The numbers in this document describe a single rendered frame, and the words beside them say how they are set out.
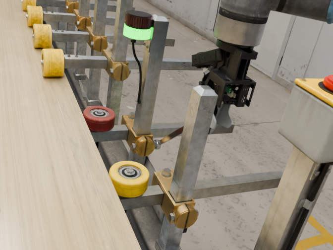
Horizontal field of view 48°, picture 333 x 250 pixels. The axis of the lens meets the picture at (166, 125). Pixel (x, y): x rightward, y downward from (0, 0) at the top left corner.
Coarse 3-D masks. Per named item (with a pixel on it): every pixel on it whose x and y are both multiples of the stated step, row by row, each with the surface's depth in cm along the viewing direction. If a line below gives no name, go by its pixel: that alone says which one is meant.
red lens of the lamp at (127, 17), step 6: (126, 12) 80; (126, 18) 80; (132, 18) 79; (138, 18) 78; (144, 18) 79; (150, 18) 80; (126, 24) 80; (132, 24) 79; (138, 24) 79; (144, 24) 79; (150, 24) 81
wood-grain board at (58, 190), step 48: (0, 0) 176; (0, 48) 123; (0, 96) 94; (48, 96) 98; (0, 144) 76; (48, 144) 79; (0, 192) 64; (48, 192) 66; (96, 192) 68; (0, 240) 55; (48, 240) 57; (96, 240) 58
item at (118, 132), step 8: (112, 128) 97; (120, 128) 98; (152, 128) 101; (160, 128) 102; (168, 128) 103; (176, 128) 104; (216, 128) 110; (224, 128) 111; (232, 128) 112; (96, 136) 95; (104, 136) 96; (112, 136) 97; (120, 136) 98; (160, 136) 103
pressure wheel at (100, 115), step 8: (88, 112) 93; (96, 112) 94; (104, 112) 95; (112, 112) 95; (88, 120) 91; (96, 120) 90; (104, 120) 91; (112, 120) 93; (96, 128) 91; (104, 128) 92; (96, 144) 98
